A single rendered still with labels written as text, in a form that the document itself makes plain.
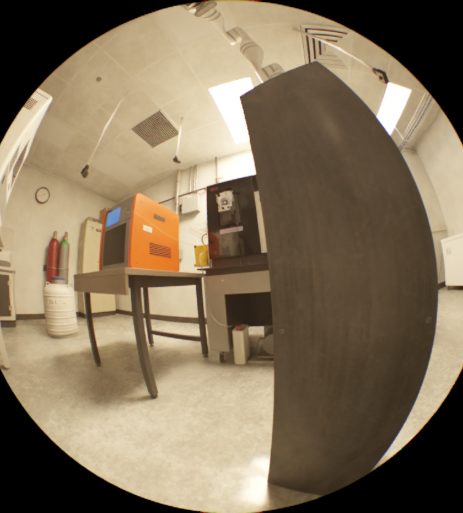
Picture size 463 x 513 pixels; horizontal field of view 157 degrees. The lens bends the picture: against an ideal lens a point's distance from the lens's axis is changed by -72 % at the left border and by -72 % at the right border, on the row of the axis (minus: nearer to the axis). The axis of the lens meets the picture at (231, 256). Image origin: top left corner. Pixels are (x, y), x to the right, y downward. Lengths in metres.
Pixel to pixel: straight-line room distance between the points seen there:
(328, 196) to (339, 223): 0.04
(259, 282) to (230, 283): 0.19
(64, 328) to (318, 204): 2.38
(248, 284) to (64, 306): 2.05
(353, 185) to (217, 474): 0.79
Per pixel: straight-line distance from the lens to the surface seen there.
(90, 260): 3.74
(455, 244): 3.25
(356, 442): 0.38
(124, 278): 0.78
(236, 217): 1.27
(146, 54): 2.30
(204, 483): 0.69
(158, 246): 1.03
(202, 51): 2.22
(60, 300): 2.30
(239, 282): 1.10
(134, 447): 0.82
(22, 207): 3.97
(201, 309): 1.37
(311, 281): 0.23
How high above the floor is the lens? 0.63
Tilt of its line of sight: 9 degrees up
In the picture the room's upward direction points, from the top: 4 degrees counter-clockwise
